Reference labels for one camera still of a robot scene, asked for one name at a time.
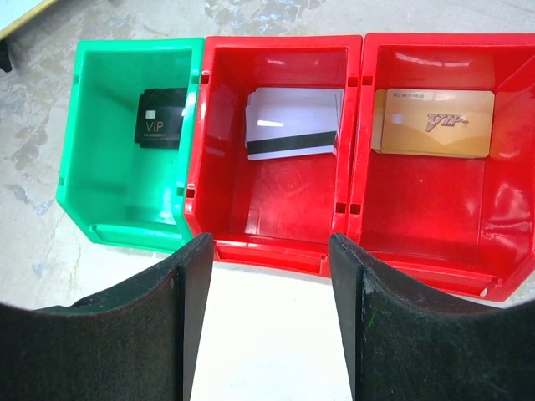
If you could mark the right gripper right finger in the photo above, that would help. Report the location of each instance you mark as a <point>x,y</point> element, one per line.
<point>404,340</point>

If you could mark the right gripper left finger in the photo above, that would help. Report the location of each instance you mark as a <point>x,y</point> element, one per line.
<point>136,340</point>

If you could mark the red plastic bin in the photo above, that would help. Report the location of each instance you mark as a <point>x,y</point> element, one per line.
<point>274,213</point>
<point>464,226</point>

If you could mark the green plastic bin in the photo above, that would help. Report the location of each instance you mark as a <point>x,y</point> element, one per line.
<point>116,192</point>

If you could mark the gold VIP card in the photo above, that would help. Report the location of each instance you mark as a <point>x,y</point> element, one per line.
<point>434,122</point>

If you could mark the black VIP card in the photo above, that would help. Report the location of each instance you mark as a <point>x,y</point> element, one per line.
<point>159,118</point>

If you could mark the white magnetic stripe cards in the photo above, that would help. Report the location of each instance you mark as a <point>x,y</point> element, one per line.
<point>288,122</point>

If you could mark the small whiteboard on stand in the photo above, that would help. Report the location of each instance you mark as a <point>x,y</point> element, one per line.
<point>14,14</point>

